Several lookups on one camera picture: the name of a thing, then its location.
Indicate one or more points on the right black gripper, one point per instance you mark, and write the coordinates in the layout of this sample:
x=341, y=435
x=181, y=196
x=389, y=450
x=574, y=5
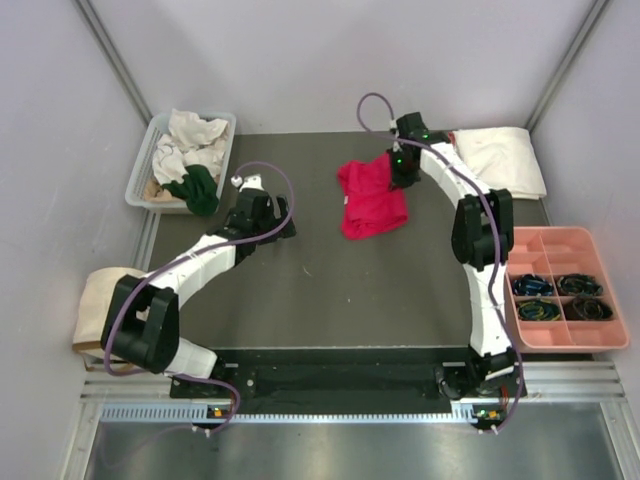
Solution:
x=396, y=181

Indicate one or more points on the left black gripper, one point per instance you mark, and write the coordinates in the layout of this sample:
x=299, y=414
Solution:
x=281, y=208

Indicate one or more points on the red t-shirt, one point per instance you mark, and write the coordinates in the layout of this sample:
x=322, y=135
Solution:
x=371, y=205

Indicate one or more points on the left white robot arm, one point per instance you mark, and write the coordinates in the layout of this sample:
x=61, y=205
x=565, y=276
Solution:
x=142, y=327

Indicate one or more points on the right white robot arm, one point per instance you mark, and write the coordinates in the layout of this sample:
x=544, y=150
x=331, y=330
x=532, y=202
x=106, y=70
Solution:
x=481, y=239

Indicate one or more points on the dark green shirt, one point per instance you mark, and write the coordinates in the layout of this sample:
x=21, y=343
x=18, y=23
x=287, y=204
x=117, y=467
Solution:
x=197, y=188

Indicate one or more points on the folded cream t-shirt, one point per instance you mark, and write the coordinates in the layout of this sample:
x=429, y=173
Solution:
x=503, y=158

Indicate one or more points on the white printed crumpled shirt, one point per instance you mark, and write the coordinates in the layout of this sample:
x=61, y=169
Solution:
x=172, y=161

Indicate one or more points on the tan shirt in basket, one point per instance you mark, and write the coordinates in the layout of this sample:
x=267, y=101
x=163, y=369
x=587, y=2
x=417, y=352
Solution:
x=156, y=196

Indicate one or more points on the cream crumpled shirt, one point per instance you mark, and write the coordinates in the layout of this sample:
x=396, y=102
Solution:
x=189, y=130

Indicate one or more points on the white plastic laundry basket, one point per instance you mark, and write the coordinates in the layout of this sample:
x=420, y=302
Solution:
x=142, y=170

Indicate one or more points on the cream fabric bear bag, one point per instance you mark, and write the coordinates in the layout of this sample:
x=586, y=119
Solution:
x=93, y=309

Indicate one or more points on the dark rolled item back-left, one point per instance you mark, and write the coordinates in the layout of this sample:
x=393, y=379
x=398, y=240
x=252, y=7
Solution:
x=531, y=285

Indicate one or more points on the dark rolled item front-left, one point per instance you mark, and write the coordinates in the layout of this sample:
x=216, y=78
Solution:
x=538, y=310

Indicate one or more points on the pink divided plastic tray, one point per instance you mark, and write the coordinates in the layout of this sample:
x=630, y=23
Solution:
x=550, y=252

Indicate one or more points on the dark rolled item back-right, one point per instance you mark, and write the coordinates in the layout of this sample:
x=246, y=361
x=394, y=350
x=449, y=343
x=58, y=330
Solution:
x=577, y=284

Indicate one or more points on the dark rolled item front-right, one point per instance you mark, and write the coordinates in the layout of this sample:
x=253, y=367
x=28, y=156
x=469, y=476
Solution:
x=589, y=309

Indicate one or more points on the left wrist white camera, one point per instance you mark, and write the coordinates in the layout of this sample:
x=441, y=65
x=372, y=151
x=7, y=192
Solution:
x=245, y=183

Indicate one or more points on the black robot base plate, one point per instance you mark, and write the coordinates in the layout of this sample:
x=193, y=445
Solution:
x=348, y=380

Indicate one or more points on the grey slotted cable duct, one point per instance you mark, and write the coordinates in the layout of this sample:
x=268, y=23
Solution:
x=175, y=413

